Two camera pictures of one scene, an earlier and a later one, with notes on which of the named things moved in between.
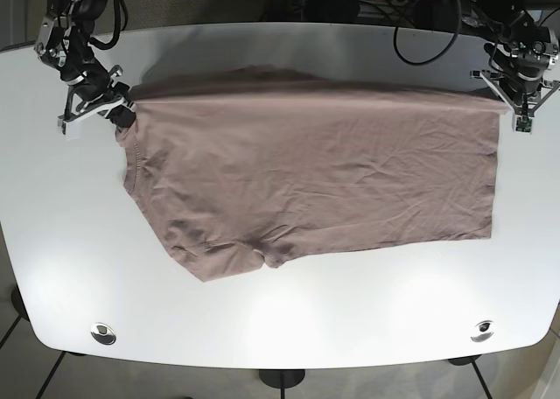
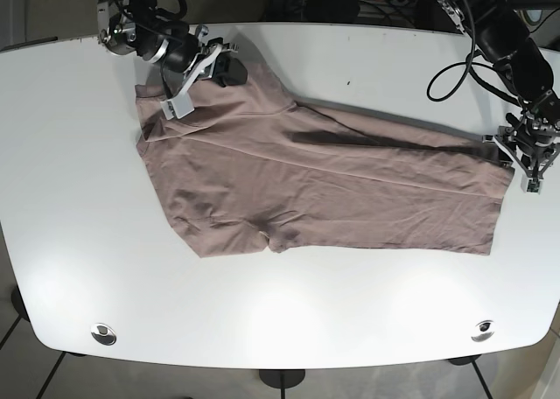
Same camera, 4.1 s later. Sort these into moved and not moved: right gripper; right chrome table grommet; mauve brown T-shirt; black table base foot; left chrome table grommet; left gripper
Moved: mauve brown T-shirt; right gripper; left gripper
Not moved: left chrome table grommet; black table base foot; right chrome table grommet
